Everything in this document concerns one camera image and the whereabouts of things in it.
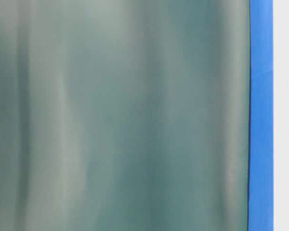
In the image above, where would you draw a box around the large white base board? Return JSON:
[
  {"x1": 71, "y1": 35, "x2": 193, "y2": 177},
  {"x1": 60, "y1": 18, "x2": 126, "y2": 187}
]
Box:
[{"x1": 273, "y1": 0, "x2": 289, "y2": 231}]

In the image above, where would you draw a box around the green backdrop curtain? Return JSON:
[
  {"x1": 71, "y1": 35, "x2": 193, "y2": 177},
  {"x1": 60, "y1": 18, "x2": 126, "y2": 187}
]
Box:
[{"x1": 0, "y1": 0, "x2": 250, "y2": 231}]

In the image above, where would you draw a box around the blue table cloth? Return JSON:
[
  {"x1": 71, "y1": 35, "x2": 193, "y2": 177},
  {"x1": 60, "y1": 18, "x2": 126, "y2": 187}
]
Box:
[{"x1": 248, "y1": 0, "x2": 274, "y2": 231}]

